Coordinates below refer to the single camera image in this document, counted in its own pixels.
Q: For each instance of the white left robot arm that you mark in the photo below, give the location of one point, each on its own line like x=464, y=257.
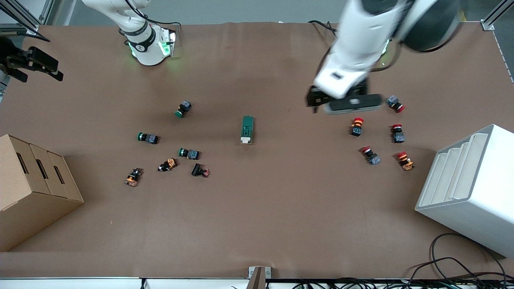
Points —
x=373, y=24

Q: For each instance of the green terminal block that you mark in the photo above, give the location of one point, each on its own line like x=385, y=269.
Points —
x=247, y=128

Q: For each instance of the aluminium post bracket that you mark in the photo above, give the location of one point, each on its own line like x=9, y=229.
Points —
x=259, y=277

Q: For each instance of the brown paper table cover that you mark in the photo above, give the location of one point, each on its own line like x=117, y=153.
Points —
x=281, y=208

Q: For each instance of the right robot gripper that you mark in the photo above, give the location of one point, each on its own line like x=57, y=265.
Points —
x=15, y=60

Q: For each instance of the black square switch red block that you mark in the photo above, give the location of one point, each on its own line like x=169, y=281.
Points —
x=196, y=169

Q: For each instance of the red button orange black block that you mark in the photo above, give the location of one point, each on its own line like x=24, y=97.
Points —
x=356, y=128

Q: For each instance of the white stepped rack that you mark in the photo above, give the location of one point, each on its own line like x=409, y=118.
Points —
x=474, y=208

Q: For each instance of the brown cardboard box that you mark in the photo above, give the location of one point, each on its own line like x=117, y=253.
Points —
x=32, y=208

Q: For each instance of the green push button switch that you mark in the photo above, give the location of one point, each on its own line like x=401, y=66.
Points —
x=184, y=106
x=150, y=139
x=192, y=154

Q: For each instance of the black switch orange block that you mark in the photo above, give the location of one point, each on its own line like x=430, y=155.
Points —
x=168, y=163
x=132, y=178

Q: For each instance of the aluminium frame post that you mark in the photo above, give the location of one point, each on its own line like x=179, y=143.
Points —
x=488, y=25
x=30, y=27

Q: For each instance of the red button grey block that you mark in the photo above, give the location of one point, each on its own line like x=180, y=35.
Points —
x=373, y=159
x=393, y=101
x=398, y=137

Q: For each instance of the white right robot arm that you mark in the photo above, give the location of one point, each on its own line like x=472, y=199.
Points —
x=148, y=48

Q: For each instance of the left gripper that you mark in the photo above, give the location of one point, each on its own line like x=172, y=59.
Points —
x=315, y=98

